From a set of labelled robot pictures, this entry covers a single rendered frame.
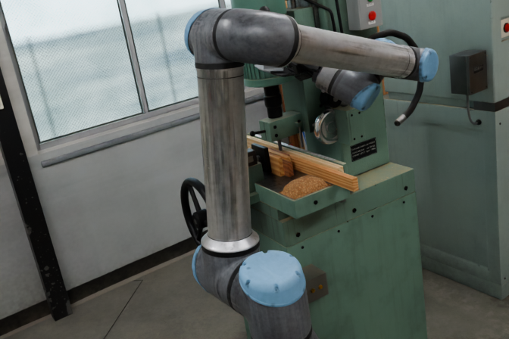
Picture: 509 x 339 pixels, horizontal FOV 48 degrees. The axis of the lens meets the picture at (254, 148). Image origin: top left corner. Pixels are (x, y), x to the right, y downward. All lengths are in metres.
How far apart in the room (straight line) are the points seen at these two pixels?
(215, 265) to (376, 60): 0.65
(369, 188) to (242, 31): 0.95
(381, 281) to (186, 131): 1.62
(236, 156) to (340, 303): 0.89
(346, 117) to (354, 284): 0.60
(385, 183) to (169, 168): 1.61
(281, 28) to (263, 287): 0.57
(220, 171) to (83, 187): 1.86
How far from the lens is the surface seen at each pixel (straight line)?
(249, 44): 1.21
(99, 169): 3.16
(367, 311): 2.18
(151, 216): 3.35
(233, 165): 1.36
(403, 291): 2.28
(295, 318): 1.36
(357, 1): 1.94
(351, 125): 1.92
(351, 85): 1.64
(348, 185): 1.72
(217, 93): 1.31
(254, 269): 1.35
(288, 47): 1.23
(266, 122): 1.94
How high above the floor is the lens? 1.57
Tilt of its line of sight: 17 degrees down
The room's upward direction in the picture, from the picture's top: 9 degrees counter-clockwise
